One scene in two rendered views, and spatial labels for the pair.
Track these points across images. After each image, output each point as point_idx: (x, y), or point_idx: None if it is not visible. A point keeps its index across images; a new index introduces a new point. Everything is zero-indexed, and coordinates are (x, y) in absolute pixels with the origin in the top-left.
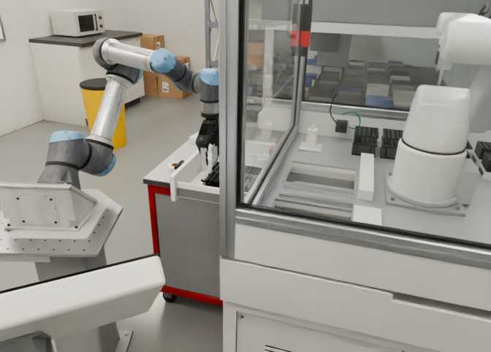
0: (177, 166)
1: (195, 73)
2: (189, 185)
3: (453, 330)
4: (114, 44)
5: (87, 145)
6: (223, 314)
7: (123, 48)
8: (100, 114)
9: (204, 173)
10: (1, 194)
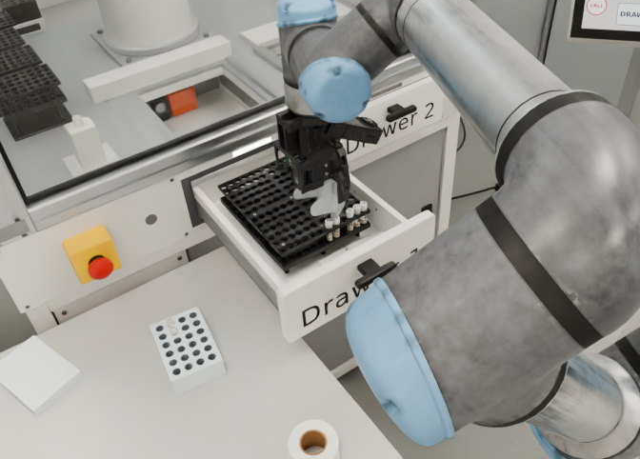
0: (389, 262)
1: (325, 30)
2: (398, 212)
3: None
4: (556, 80)
5: (633, 336)
6: (458, 129)
7: (524, 49)
8: (589, 358)
9: (352, 211)
10: None
